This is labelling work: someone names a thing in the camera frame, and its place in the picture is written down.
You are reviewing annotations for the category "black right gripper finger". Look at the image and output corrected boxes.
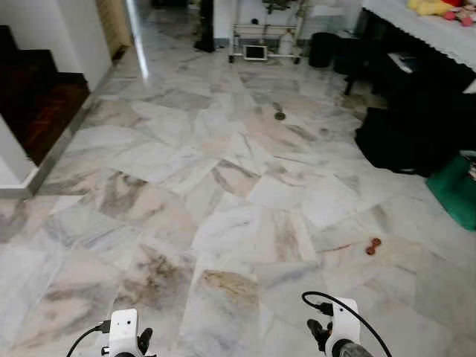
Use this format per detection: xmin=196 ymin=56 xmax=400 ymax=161
xmin=307 ymin=319 xmax=332 ymax=353

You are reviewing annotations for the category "small red floor object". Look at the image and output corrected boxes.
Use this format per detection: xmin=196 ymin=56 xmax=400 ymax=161
xmin=365 ymin=237 xmax=382 ymax=257

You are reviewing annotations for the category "green plastic bin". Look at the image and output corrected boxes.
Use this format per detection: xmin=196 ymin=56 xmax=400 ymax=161
xmin=425 ymin=151 xmax=476 ymax=232

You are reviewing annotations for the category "large black bag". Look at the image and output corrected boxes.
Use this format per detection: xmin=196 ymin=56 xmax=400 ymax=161
xmin=354 ymin=95 xmax=476 ymax=178

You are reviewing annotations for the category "dark wooden staircase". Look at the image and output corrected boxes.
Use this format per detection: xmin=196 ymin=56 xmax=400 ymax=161
xmin=0 ymin=25 xmax=91 ymax=167

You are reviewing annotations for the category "black stool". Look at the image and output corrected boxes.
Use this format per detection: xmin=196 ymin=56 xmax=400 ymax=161
xmin=336 ymin=33 xmax=395 ymax=97

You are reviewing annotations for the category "black waste bin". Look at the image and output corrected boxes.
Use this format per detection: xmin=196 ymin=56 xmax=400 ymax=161
xmin=308 ymin=31 xmax=340 ymax=70

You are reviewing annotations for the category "small white screen device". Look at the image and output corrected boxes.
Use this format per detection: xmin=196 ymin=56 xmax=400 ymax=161
xmin=243 ymin=45 xmax=269 ymax=62

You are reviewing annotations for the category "white wheeled cart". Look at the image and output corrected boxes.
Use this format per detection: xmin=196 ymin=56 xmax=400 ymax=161
xmin=228 ymin=0 xmax=307 ymax=65

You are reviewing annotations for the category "brown wooden door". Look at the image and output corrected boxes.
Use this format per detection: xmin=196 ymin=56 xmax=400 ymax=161
xmin=96 ymin=0 xmax=135 ymax=62

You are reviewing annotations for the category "black floor stand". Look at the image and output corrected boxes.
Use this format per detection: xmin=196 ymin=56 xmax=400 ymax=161
xmin=194 ymin=0 xmax=217 ymax=54

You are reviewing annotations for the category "table with white lace cloth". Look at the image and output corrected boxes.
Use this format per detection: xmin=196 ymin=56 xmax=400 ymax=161
xmin=361 ymin=0 xmax=476 ymax=72

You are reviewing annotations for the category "pink plush toy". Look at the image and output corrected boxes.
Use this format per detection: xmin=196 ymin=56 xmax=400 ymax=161
xmin=443 ymin=7 xmax=476 ymax=28

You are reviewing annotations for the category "yellow plush toy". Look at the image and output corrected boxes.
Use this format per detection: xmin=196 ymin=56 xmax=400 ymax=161
xmin=407 ymin=0 xmax=466 ymax=19

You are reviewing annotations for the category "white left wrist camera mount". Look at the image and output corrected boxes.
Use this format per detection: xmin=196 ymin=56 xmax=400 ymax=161
xmin=109 ymin=309 xmax=141 ymax=357

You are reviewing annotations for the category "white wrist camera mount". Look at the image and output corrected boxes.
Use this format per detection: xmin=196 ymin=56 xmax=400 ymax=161
xmin=327 ymin=297 xmax=362 ymax=352
xmin=109 ymin=309 xmax=141 ymax=357

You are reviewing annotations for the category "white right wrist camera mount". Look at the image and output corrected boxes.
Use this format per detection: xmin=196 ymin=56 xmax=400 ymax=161
xmin=327 ymin=297 xmax=362 ymax=352

